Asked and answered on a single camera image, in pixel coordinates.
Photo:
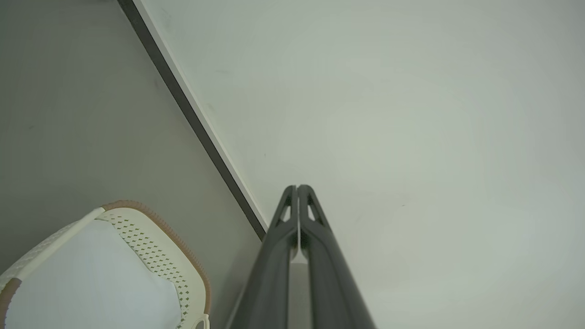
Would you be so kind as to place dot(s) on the white cloth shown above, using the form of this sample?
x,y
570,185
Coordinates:
x,y
91,283

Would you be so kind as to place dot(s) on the white perforated laundry basket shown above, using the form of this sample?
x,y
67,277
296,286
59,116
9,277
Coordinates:
x,y
164,256

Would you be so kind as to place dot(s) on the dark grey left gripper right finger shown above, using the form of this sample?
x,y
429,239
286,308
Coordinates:
x,y
329,274

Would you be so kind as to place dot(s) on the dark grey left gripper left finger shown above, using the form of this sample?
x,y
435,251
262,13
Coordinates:
x,y
269,274

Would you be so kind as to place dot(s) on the black and white baseboard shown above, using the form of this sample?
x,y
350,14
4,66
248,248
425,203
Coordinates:
x,y
192,109

